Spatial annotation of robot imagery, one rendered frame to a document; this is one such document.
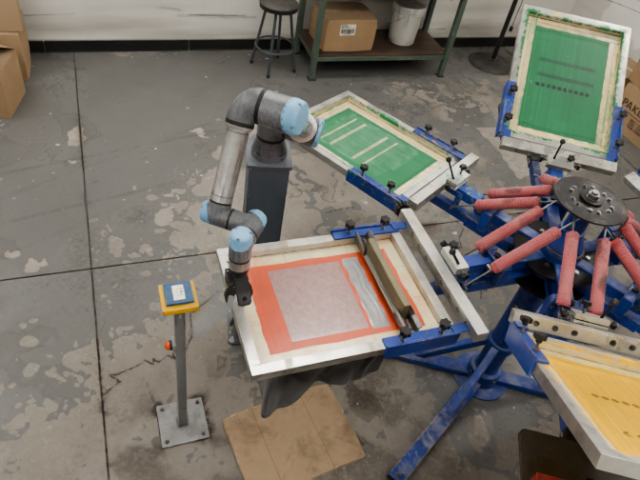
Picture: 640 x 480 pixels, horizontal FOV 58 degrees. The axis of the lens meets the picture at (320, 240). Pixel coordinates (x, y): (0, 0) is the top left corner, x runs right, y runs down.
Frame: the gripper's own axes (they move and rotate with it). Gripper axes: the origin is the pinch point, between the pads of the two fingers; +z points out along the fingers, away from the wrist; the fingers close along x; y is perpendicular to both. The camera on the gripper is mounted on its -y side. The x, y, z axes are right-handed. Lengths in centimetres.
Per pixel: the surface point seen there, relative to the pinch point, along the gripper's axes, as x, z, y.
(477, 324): -82, -6, -30
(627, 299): -152, -5, -32
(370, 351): -41, -1, -29
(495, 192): -128, -9, 34
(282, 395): -14.8, 33.9, -19.9
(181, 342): 18.9, 29.6, 9.9
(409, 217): -81, -6, 29
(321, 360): -22.5, -0.9, -28.7
